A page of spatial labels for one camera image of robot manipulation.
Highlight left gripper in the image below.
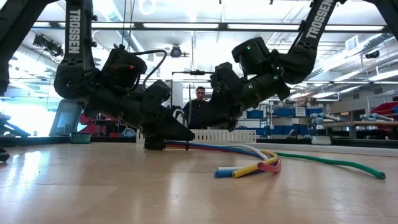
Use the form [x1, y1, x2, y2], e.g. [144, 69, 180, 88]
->
[118, 90, 196, 142]

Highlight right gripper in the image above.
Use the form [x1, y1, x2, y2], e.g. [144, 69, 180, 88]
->
[193, 72, 292, 133]

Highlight thin black rod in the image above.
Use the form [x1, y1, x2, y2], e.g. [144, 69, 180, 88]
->
[185, 84, 192, 152]

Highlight white slotted cable duct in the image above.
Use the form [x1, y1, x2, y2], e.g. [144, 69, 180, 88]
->
[136, 128, 257, 145]

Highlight blue cable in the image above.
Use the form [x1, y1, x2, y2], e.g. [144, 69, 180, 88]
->
[164, 141, 271, 179]

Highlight white duct cover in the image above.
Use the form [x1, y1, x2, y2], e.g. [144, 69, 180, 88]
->
[248, 142, 398, 158]

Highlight person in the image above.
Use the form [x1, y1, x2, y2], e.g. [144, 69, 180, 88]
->
[182, 86, 215, 130]

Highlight red bin rack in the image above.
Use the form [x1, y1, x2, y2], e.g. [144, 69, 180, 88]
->
[79, 112, 121, 135]

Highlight black overhead crossbeam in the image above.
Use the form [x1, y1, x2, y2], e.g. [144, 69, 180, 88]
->
[30, 21, 398, 34]

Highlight dark tape roll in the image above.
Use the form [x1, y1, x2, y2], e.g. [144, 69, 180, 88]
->
[69, 132, 93, 144]

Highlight LED light bar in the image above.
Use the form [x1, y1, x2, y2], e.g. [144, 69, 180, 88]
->
[226, 24, 301, 30]
[334, 24, 386, 31]
[142, 22, 220, 29]

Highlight grey office chair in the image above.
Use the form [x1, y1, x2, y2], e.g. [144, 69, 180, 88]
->
[49, 98, 86, 138]

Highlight wooden workbench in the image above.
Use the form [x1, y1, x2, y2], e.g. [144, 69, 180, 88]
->
[323, 120, 398, 140]

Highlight black clamp-mounted device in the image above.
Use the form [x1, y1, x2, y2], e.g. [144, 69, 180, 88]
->
[32, 33, 65, 58]

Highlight black ceiling device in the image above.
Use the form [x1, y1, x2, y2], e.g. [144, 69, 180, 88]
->
[364, 49, 381, 60]

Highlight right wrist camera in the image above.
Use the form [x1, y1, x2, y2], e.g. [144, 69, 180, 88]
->
[210, 61, 244, 95]

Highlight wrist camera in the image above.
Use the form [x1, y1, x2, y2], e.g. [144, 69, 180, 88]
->
[141, 80, 172, 108]
[210, 61, 244, 95]

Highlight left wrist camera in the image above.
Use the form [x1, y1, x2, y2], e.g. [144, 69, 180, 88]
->
[141, 80, 172, 108]

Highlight black overhead camera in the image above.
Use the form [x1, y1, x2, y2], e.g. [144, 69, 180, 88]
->
[170, 44, 190, 59]

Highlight black aluminium table frame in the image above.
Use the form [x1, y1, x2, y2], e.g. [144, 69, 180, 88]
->
[0, 135, 398, 149]

